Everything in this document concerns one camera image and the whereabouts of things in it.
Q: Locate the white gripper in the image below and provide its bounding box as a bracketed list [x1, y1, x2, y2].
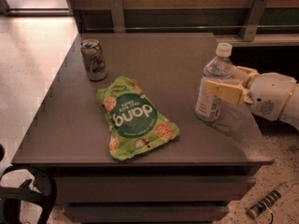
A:
[205, 66, 298, 121]

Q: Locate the left metal wall bracket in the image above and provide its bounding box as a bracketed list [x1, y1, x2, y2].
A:
[109, 0, 125, 33]

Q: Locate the grey lower drawer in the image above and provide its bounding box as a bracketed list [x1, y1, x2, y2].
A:
[64, 205, 228, 223]

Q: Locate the grey upper drawer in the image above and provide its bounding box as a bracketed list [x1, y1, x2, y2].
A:
[55, 176, 255, 203]

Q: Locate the white power strip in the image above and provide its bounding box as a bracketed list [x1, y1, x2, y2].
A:
[246, 182, 293, 219]

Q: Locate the metal wall bracket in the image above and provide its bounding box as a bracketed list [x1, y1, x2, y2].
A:
[240, 0, 268, 42]
[109, 0, 125, 33]

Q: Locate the silver soda can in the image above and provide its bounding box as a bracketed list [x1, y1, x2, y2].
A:
[80, 38, 107, 81]

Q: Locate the green rice chip bag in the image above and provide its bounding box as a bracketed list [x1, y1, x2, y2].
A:
[96, 76, 180, 161]

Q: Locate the black chair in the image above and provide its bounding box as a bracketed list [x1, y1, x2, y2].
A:
[0, 144, 58, 224]

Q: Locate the clear plastic water bottle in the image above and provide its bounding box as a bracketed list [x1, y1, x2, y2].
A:
[195, 43, 234, 121]

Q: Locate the grey drawer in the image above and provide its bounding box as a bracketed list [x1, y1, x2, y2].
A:
[55, 176, 255, 203]
[64, 205, 228, 223]

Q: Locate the right metal wall bracket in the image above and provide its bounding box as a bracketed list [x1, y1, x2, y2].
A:
[240, 0, 268, 42]

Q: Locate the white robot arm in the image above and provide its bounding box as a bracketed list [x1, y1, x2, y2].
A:
[204, 66, 299, 130]

